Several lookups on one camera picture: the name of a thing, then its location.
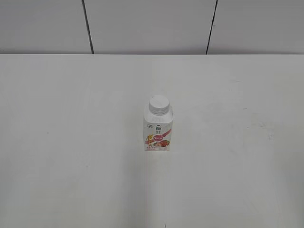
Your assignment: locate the white strawberry yogurt bottle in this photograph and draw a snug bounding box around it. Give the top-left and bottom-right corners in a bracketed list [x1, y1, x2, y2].
[143, 104, 173, 151]

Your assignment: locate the white ribbed screw cap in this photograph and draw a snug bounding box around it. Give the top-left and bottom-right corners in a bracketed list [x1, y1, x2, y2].
[149, 95, 170, 115]

